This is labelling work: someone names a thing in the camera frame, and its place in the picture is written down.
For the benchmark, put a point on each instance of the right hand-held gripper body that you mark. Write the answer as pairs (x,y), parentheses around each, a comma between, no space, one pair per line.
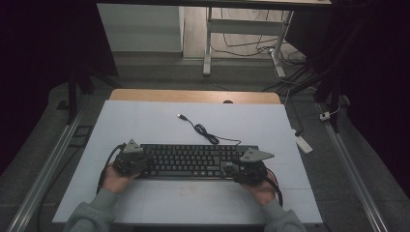
(251,172)

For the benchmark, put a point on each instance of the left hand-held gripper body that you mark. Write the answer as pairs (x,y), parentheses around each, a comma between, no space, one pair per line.
(129,161)

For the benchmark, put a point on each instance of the black computer keyboard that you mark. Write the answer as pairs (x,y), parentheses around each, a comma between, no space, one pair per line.
(190,159)

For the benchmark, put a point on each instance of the person's right hand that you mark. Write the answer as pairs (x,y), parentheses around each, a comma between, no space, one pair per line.
(266,193)

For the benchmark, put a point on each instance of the person's left hand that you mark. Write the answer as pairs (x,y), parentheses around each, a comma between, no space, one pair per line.
(114,183)

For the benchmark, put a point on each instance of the white table cover board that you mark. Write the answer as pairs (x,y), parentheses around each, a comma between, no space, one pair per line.
(145,122)

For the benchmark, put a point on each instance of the white power strip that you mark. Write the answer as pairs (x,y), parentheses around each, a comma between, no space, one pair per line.
(304,145)

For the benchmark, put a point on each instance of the black metal stand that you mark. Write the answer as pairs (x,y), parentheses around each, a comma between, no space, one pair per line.
(335,109)
(72,96)

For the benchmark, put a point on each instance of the wooden table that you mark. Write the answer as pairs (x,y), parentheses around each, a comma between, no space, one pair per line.
(193,96)

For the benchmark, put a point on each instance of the small white box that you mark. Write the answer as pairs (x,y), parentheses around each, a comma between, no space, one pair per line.
(325,116)

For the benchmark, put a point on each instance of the grey cabinet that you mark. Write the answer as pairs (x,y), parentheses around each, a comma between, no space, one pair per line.
(141,29)

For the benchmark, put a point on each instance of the black curtain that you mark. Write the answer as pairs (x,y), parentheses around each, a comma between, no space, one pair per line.
(377,64)
(38,48)

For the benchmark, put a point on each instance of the black floor bracket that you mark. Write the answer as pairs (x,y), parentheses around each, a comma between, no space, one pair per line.
(83,141)

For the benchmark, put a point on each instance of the aluminium floor rail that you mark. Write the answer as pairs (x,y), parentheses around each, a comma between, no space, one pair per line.
(48,174)
(351,167)

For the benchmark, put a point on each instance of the white desk frame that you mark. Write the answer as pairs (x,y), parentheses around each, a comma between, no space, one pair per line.
(245,27)

